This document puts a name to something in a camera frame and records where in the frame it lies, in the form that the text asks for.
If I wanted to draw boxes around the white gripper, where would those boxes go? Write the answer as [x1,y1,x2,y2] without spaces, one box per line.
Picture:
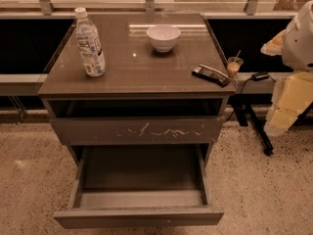
[261,30,313,136]

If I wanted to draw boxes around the clear plastic water bottle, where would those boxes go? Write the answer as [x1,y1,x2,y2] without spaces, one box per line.
[74,7,106,77]

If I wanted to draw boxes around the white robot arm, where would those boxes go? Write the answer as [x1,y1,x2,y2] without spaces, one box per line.
[261,1,313,136]

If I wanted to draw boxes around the brown drawer cabinet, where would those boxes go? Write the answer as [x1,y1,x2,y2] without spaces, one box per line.
[39,14,235,161]

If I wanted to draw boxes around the open lower drawer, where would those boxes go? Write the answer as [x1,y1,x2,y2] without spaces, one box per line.
[54,145,224,229]

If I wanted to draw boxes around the black power adapter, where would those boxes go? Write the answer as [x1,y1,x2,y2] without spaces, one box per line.
[251,71,270,81]

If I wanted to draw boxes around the black stand legs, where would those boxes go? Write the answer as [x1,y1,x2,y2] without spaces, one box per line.
[230,94,274,157]

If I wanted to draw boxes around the plastic cup with straw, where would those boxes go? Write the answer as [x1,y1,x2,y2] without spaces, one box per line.
[227,52,244,77]

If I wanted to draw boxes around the black remote control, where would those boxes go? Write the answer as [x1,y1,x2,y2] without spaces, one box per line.
[192,65,232,87]

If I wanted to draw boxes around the white ceramic bowl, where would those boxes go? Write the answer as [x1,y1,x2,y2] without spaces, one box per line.
[147,24,181,53]

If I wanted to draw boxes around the black cable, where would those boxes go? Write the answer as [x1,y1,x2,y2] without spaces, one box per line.
[225,75,278,122]

